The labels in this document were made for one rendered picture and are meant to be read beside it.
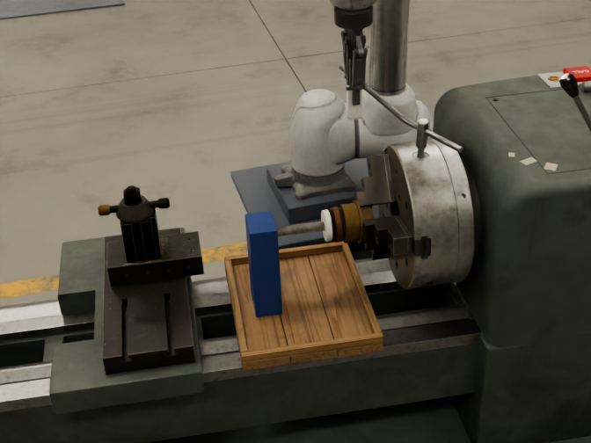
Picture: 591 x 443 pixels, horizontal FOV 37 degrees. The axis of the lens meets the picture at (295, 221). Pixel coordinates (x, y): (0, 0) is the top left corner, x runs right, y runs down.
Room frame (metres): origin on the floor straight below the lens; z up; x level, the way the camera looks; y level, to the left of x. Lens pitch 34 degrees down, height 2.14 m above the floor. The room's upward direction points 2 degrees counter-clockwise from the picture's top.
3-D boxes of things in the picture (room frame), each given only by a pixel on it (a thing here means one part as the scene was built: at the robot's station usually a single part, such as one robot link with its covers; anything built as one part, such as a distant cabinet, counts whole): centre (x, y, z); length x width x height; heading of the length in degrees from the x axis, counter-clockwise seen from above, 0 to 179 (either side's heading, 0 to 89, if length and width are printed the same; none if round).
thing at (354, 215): (1.58, -0.12, 1.08); 0.09 x 0.09 x 0.09; 8
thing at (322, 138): (2.23, -0.08, 0.97); 0.18 x 0.16 x 0.22; 92
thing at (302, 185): (2.22, -0.05, 0.83); 0.22 x 0.18 x 0.06; 105
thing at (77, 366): (1.54, 0.38, 0.89); 0.53 x 0.30 x 0.06; 8
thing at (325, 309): (1.56, 0.00, 0.88); 0.36 x 0.30 x 0.04; 8
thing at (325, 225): (1.56, -0.01, 1.08); 0.13 x 0.07 x 0.07; 98
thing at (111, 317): (1.53, 0.33, 0.95); 0.43 x 0.18 x 0.04; 8
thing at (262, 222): (1.55, 0.07, 1.00); 0.08 x 0.06 x 0.23; 8
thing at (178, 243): (1.60, 0.31, 1.00); 0.20 x 0.10 x 0.05; 98
